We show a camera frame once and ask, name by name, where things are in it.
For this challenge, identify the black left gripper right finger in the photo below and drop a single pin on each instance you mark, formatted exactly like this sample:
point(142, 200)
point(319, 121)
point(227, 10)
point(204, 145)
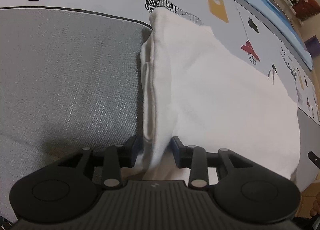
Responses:
point(240, 187)

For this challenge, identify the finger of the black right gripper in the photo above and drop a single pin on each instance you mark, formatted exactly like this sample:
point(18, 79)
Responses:
point(314, 159)

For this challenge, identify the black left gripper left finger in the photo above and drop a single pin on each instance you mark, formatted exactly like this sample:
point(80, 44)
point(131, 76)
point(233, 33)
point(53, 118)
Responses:
point(71, 186)

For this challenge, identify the white t-shirt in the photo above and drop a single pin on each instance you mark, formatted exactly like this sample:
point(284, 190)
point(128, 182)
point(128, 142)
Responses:
point(194, 88)

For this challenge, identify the purple box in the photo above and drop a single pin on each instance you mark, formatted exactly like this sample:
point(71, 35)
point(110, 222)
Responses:
point(313, 46)

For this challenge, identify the grey patterned bed sheet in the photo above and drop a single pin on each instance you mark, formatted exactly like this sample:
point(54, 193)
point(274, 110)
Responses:
point(71, 74)

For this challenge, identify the brown plush toy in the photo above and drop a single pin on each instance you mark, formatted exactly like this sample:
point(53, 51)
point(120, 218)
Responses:
point(306, 9)

